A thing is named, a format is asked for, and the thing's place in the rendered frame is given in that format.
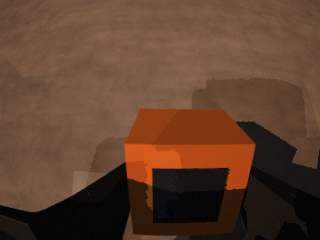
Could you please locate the orange block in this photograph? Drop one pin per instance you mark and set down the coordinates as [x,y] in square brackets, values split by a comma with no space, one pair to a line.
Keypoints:
[187,172]

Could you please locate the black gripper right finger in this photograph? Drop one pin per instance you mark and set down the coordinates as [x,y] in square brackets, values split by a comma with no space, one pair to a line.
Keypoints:
[273,210]

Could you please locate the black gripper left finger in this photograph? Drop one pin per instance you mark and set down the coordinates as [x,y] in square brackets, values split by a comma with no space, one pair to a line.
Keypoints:
[97,212]

